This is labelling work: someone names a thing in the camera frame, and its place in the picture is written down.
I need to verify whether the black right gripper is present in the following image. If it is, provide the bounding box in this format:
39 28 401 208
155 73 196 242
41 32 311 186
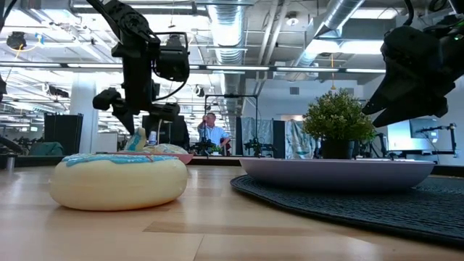
362 17 450 129

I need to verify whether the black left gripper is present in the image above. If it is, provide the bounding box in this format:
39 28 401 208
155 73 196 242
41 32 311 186
91 54 181 141

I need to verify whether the large white donut teal drizzle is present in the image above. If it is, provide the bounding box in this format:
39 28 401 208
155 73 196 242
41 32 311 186
124 126 148 153

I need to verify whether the white low cabinet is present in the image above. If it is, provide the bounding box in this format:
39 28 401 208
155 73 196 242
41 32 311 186
94 132 119 153

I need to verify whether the dark background monitor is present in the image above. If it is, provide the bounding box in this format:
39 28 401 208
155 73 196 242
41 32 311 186
141 115 190 148

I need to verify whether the white building pillar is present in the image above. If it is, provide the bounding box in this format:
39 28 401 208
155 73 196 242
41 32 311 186
70 71 99 154

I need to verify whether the pink round plate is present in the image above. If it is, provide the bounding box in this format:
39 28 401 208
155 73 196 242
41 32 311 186
97 150 194 165

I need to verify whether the potted green plant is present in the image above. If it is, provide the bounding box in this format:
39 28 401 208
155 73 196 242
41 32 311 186
302 88 376 160

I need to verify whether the black cabinet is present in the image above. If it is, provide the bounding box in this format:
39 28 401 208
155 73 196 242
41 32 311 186
43 112 84 156

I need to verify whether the person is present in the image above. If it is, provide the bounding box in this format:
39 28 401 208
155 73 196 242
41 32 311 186
196 112 231 148

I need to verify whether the teal bag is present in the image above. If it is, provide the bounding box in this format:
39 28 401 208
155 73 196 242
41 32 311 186
28 141 65 157

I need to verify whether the lavender round plate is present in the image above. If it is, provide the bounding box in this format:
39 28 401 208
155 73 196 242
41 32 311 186
239 157 436 192

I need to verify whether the grey tarp curtain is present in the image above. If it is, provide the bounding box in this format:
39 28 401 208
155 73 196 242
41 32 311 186
241 116 316 160

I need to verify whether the black round woven placemat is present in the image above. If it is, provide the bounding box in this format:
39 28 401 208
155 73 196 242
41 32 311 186
230 173 464 249

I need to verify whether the black upright panel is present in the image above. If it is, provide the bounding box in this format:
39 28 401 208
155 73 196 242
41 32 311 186
272 120 286 159

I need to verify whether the background wall monitor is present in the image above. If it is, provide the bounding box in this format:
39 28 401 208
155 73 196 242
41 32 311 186
409 118 439 141

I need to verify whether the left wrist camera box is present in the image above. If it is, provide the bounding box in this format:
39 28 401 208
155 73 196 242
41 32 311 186
154 31 191 83

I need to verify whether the yellow hanging cord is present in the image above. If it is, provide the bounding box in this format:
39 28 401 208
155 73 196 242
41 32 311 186
328 53 336 91

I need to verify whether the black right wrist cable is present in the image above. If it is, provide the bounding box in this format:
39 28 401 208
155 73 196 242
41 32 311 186
403 0 415 27

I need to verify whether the silver slanted ventilation duct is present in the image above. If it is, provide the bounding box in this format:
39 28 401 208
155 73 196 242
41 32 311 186
289 0 365 70

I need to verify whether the black ceiling camera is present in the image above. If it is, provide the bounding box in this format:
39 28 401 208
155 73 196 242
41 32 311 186
6 31 28 51

